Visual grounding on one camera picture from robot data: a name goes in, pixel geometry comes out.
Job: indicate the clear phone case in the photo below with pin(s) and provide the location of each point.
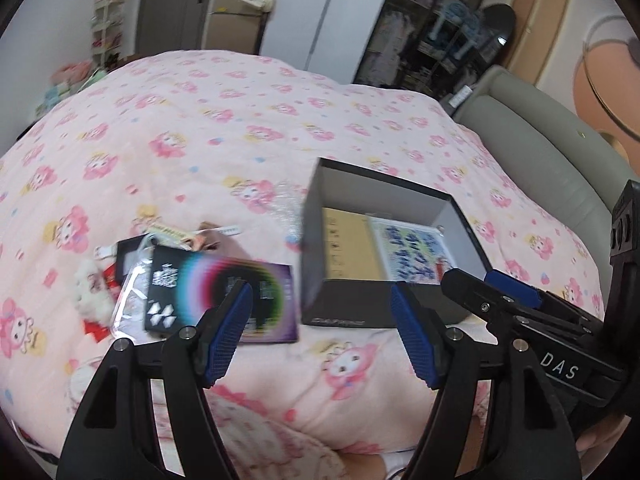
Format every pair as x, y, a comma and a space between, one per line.
129, 313

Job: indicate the pink cartoon print blanket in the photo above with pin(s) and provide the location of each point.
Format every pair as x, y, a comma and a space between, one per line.
193, 136

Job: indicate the black rainbow product box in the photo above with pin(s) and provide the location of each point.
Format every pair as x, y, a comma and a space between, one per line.
184, 285

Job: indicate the grey door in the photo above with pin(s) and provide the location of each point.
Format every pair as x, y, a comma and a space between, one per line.
170, 25

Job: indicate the white fluffy plush toy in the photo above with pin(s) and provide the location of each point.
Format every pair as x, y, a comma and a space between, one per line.
95, 295

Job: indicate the grey padded headboard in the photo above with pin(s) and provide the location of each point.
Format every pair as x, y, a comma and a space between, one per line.
554, 157

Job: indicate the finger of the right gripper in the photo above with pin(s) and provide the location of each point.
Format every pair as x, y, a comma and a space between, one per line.
522, 293

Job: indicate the brown cloth item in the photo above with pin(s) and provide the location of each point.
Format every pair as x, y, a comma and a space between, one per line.
212, 239

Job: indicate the tan booklet in box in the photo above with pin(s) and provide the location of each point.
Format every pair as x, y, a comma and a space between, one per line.
349, 247

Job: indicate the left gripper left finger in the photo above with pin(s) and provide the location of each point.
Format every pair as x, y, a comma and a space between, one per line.
113, 434

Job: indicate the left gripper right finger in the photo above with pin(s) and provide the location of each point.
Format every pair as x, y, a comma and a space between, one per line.
527, 434

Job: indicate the small black card packet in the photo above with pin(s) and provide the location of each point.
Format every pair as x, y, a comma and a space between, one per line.
126, 256

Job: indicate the white shelf rack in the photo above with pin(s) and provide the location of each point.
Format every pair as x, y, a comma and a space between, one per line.
106, 31

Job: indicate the black glass display cabinet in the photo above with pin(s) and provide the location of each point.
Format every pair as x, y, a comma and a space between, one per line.
435, 47

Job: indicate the blue lettered white card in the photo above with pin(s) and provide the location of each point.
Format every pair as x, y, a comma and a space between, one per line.
411, 253

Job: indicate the white wardrobe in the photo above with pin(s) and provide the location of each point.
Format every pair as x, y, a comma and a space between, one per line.
326, 37

